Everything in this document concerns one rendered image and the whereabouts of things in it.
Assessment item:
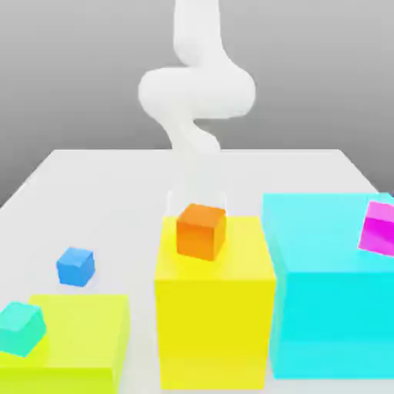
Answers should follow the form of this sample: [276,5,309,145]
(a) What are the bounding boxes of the large yellow box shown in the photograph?
[154,215,277,391]

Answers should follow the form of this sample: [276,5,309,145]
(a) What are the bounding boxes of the small magenta cube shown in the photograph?
[357,201,394,257]

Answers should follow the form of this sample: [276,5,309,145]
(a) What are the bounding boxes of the large cyan box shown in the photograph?
[262,192,394,380]

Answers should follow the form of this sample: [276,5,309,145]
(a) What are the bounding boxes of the small orange cube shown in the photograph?
[175,202,227,262]

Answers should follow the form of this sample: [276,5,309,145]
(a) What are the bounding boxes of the large lime box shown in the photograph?
[0,294,131,394]

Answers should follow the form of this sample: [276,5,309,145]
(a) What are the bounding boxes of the small turquoise cube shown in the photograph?
[0,301,48,359]

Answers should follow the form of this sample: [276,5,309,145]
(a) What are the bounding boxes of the small blue cube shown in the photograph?
[55,246,96,288]

